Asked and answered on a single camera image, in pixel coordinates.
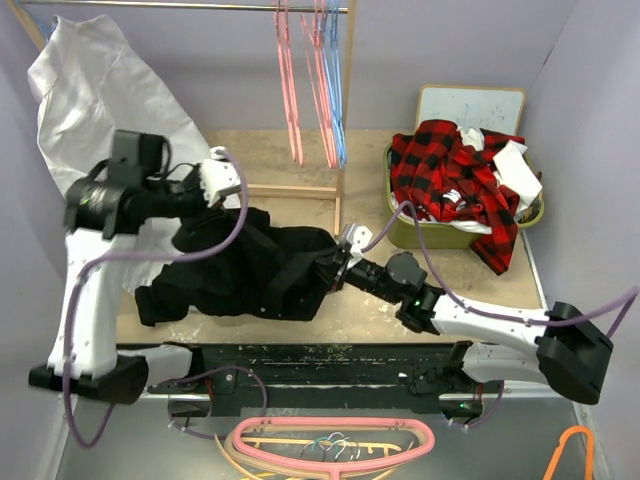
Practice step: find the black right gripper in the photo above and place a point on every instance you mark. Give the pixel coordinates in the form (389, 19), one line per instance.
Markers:
(332, 266)

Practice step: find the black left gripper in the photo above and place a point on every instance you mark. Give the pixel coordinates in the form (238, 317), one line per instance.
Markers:
(204, 214)

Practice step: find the black button shirt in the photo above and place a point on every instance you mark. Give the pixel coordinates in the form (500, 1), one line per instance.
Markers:
(270, 272)

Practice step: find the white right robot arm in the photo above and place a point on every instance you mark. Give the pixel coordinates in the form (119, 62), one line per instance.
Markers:
(559, 347)

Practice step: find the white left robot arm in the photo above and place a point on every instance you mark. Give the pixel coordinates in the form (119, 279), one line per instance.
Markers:
(105, 211)

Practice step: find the red black plaid shirt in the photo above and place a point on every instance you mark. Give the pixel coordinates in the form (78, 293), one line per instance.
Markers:
(447, 181)

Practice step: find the white hanging shirt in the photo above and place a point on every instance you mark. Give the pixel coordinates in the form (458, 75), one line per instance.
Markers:
(89, 82)

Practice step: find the blue hanger on rack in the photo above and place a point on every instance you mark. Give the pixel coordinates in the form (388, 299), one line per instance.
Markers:
(330, 48)

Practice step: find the beige hanger on tray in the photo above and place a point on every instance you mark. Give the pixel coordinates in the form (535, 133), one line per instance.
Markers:
(298, 467)

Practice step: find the blue hanger under white shirt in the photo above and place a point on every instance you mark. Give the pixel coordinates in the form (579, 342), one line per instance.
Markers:
(38, 30)

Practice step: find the wooden clothes rack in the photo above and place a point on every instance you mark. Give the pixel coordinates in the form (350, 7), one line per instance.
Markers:
(333, 194)

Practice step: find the olive green laundry basket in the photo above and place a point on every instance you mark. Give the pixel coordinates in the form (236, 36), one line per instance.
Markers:
(459, 235)

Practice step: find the white cloth in basket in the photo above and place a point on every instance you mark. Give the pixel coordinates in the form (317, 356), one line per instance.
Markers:
(512, 169)

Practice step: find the yellow framed whiteboard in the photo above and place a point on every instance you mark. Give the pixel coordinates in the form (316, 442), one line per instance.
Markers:
(491, 108)

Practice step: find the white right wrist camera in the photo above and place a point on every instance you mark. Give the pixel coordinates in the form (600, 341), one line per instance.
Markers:
(355, 238)

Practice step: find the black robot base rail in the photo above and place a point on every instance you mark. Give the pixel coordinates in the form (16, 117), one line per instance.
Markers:
(421, 378)

